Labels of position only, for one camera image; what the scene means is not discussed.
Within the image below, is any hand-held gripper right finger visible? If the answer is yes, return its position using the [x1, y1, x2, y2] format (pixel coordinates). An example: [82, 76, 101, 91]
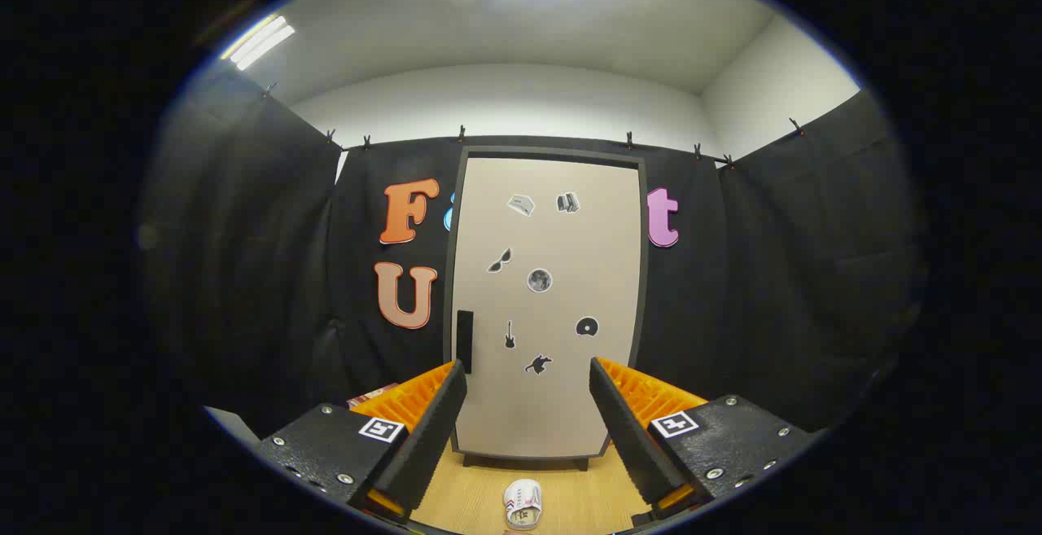
[589, 357, 815, 528]

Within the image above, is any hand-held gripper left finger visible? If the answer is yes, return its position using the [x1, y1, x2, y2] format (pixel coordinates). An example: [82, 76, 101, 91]
[259, 360, 469, 526]

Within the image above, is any beige shoe cabinet door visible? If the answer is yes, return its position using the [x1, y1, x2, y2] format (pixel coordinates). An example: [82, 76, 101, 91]
[450, 157, 641, 458]

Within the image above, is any white shoe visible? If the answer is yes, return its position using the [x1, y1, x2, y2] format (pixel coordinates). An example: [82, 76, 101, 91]
[503, 479, 544, 529]

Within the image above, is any dark grey shoe cabinet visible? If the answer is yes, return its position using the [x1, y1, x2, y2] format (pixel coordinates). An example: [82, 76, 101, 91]
[442, 144, 650, 472]

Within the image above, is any brown book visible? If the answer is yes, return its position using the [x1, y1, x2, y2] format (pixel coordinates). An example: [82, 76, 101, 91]
[347, 384, 400, 410]

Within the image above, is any black backdrop cloth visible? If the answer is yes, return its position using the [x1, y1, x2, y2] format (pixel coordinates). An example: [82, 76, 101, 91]
[142, 63, 925, 438]

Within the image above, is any long ceiling light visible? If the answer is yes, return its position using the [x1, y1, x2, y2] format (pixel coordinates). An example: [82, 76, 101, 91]
[220, 15, 296, 72]

